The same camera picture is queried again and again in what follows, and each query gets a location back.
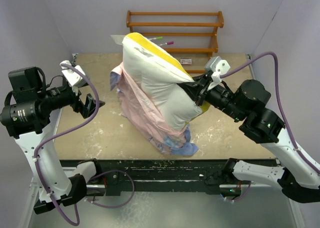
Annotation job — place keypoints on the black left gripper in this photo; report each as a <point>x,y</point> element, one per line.
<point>85,109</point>

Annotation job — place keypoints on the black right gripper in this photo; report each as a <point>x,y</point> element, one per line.
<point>198,88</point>

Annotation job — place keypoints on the blue and pink printed pillowcase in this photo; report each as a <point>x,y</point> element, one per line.
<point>143,114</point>

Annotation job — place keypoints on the white and yellow pillow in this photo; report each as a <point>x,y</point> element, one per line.
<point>158,76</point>

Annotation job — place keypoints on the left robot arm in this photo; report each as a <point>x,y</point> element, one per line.
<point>26,116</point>

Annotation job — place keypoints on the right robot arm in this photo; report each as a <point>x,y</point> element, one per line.
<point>296,178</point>

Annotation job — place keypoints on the white eraser box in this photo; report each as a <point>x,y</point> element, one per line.
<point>186,61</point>

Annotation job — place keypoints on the magenta capped marker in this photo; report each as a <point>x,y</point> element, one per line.
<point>166,43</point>

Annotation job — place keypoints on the green capped marker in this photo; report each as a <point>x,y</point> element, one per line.
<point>155,38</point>

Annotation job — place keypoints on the white care label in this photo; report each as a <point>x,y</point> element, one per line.
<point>118,39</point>

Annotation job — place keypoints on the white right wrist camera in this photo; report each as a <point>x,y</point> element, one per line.
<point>218,67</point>

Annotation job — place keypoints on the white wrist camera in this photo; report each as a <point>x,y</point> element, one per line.
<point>72,77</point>
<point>218,67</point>

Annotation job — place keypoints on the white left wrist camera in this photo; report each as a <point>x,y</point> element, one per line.
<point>72,77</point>

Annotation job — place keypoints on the black table front rail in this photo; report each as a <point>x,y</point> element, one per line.
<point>203,176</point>

